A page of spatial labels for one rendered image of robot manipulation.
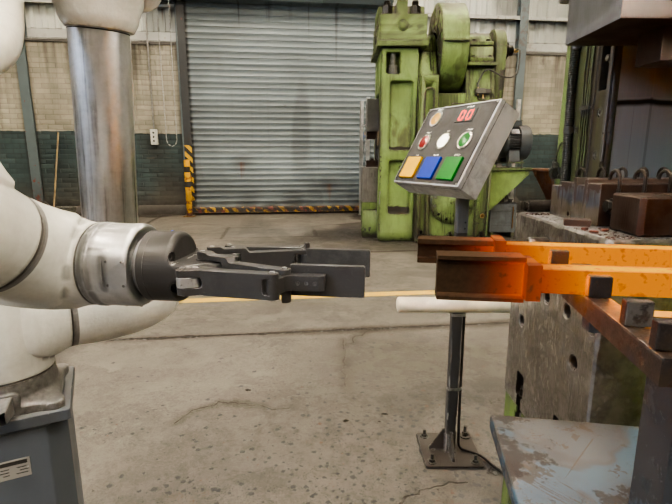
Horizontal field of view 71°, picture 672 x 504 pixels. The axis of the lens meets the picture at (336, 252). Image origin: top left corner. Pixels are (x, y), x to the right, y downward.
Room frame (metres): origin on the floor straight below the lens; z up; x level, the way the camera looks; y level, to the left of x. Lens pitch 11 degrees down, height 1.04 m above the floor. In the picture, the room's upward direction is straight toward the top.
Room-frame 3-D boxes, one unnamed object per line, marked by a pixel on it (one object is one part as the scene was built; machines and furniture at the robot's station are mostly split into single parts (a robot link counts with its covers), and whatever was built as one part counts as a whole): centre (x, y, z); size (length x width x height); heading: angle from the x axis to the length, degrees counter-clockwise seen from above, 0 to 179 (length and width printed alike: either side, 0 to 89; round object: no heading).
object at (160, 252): (0.48, 0.15, 0.93); 0.09 x 0.08 x 0.07; 82
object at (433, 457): (1.51, -0.41, 0.05); 0.22 x 0.22 x 0.09; 89
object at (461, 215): (1.51, -0.41, 0.54); 0.04 x 0.04 x 1.08; 89
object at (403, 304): (1.30, -0.40, 0.62); 0.44 x 0.05 x 0.05; 89
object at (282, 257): (0.50, 0.08, 0.93); 0.11 x 0.01 x 0.04; 104
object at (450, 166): (1.37, -0.33, 1.01); 0.07 x 0.05 x 0.07; 24
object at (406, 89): (6.26, -1.41, 1.45); 2.18 x 1.23 x 2.89; 97
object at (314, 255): (0.50, 0.00, 0.93); 0.07 x 0.01 x 0.03; 82
